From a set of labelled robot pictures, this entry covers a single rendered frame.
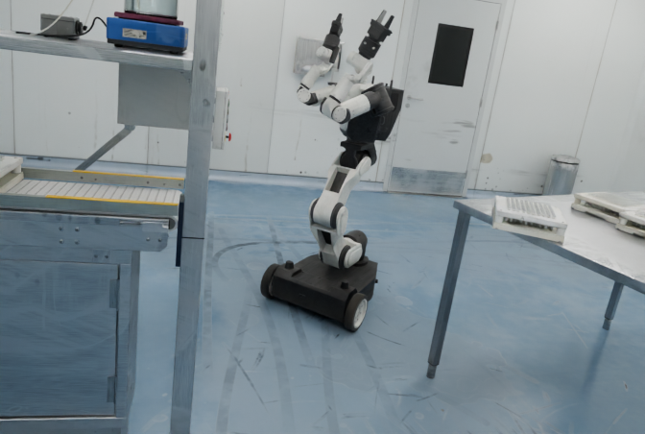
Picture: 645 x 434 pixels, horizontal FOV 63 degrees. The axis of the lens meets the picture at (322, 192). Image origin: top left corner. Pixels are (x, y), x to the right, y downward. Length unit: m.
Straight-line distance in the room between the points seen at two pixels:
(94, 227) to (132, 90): 0.42
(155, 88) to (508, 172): 5.12
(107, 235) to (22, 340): 0.44
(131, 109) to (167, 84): 0.13
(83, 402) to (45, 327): 0.28
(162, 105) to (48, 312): 0.69
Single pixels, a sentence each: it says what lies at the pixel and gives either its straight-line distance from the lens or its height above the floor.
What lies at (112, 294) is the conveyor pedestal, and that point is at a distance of 1.70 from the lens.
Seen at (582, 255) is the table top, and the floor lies 0.87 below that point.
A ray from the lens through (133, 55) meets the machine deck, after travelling 1.40.
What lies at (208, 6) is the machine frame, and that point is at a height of 1.48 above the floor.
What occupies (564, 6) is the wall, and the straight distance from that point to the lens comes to 6.40.
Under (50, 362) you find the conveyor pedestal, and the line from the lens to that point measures 1.86.
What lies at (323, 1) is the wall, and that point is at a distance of 5.37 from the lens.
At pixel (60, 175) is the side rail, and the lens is 1.84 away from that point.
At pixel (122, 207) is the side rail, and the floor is 0.93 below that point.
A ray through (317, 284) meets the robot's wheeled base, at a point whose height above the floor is 0.19.
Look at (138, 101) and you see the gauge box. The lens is 1.69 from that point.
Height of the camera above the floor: 1.43
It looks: 15 degrees down
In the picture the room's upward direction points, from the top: 8 degrees clockwise
